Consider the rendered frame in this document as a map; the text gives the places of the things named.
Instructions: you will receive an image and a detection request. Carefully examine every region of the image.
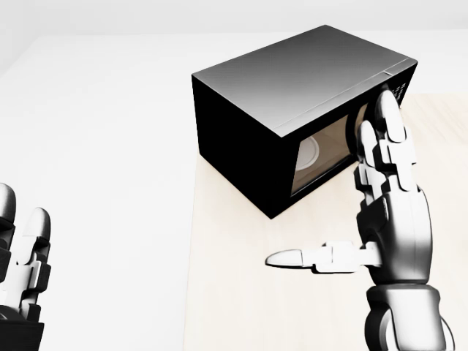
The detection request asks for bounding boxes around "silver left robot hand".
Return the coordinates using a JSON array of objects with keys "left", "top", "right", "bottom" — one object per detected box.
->
[{"left": 0, "top": 182, "right": 52, "bottom": 323}]

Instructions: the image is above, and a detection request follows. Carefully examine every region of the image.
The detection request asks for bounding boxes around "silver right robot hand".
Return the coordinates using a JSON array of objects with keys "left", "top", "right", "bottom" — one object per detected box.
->
[{"left": 265, "top": 89, "right": 434, "bottom": 287}]

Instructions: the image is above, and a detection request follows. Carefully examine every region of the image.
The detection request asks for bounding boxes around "black microwave door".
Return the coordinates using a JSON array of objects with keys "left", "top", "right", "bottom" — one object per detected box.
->
[{"left": 290, "top": 65, "right": 419, "bottom": 200}]

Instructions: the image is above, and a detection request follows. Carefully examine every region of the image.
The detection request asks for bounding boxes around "white microwave turntable plate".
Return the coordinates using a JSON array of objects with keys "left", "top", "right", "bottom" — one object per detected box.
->
[{"left": 295, "top": 135, "right": 320, "bottom": 172}]

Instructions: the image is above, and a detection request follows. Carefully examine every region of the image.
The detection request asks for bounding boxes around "black microwave oven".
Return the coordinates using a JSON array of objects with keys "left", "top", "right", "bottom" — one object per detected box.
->
[{"left": 191, "top": 24, "right": 419, "bottom": 220}]

